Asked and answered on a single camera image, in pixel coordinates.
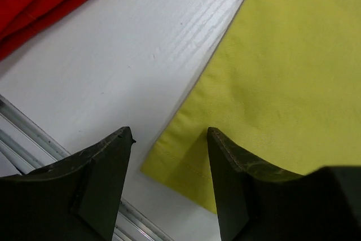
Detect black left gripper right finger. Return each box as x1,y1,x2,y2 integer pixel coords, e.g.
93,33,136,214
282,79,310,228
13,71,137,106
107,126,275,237
207,128,360,240

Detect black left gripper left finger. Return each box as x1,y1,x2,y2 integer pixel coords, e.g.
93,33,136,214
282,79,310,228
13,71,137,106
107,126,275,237
1,126,134,240

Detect yellow-green trousers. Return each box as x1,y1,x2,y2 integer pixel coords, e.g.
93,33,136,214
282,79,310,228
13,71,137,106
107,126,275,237
141,0,360,212

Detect aluminium table frame rail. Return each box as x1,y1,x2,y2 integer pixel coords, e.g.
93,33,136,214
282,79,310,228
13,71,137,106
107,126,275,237
1,98,169,240

